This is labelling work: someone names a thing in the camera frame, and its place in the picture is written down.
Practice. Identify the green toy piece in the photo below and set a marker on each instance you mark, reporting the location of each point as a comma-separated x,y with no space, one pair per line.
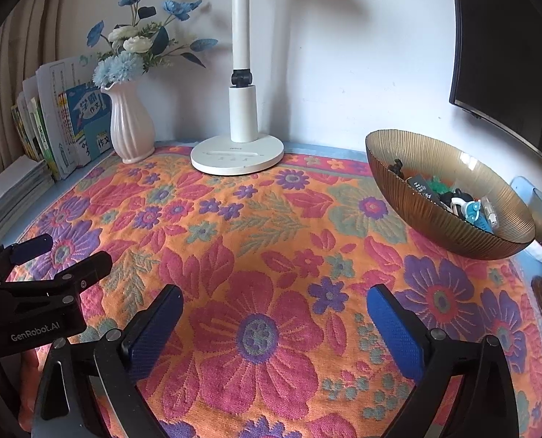
439,187

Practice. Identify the stack of books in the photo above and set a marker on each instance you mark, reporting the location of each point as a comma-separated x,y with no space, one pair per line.
26,180

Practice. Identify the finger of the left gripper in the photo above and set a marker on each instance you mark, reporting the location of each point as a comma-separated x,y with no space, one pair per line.
83,273
20,253

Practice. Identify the white desk lamp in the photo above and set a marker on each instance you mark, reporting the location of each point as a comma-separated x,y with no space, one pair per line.
245,150

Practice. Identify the amber ribbed glass bowl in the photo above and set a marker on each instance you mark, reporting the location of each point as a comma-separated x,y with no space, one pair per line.
429,157

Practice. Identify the smoky glass cup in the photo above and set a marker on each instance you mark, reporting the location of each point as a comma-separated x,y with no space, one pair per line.
532,197

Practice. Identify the black wall television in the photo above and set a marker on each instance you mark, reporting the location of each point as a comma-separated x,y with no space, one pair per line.
498,65

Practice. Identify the blue lighter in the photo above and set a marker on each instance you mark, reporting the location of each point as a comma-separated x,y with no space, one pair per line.
480,221

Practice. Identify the blue penguin toy figure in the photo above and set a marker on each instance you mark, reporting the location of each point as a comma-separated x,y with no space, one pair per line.
456,205

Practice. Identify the small black hair clip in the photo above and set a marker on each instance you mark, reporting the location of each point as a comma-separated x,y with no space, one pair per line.
397,168

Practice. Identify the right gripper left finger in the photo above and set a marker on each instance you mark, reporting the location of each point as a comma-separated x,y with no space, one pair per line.
66,405

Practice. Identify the white ribbed vase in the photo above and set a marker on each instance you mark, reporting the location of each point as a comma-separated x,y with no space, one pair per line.
132,129

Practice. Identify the black lighter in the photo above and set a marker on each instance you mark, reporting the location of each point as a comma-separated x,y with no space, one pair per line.
421,186

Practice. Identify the blue cover book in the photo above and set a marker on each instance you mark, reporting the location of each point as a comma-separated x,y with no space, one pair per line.
75,112

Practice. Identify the floral quilted table mat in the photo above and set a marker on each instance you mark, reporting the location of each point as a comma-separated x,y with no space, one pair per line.
275,339

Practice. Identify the person's hand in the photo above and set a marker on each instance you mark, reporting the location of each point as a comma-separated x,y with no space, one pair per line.
18,394

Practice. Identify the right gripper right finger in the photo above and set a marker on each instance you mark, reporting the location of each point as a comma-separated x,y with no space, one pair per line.
485,404

